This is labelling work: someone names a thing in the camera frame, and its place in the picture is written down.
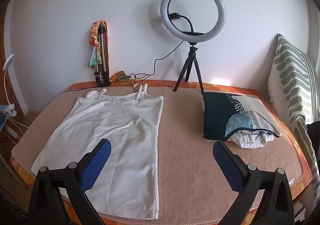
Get small black tripod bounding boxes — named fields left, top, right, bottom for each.
left=172, top=42, right=205, bottom=94

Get black gooseneck phone holder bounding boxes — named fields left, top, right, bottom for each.
left=169, top=12, right=203, bottom=36

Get small colourful cloth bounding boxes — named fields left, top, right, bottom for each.
left=110, top=71, right=132, bottom=83

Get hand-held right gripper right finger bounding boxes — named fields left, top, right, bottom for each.
left=212, top=140, right=295, bottom=225

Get colourful patterned scarf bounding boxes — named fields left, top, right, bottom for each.
left=87, top=20, right=108, bottom=68

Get white camisole top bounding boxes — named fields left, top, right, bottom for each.
left=31, top=83, right=164, bottom=220

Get green striped white pillow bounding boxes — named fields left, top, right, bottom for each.
left=267, top=33, right=320, bottom=180

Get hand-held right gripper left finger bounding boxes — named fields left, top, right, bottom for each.
left=26, top=138, right=112, bottom=225

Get black power cable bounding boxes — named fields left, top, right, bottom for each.
left=61, top=40, right=185, bottom=94

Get white clip lamp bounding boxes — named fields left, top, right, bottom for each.
left=2, top=54, right=18, bottom=115

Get folded silver tripod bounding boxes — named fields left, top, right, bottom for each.
left=94, top=24, right=110, bottom=88

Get white cable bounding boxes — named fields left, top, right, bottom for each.
left=7, top=114, right=28, bottom=138

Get pink blanket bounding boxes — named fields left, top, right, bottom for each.
left=11, top=85, right=305, bottom=218

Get dark cloth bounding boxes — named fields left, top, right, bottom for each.
left=305, top=120, right=320, bottom=155

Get white ring light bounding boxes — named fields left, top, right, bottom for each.
left=160, top=0, right=227, bottom=41

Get folded teal printed cloth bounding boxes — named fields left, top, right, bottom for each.
left=201, top=92, right=283, bottom=142

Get folded white clothes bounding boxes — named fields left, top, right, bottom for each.
left=226, top=129, right=275, bottom=148

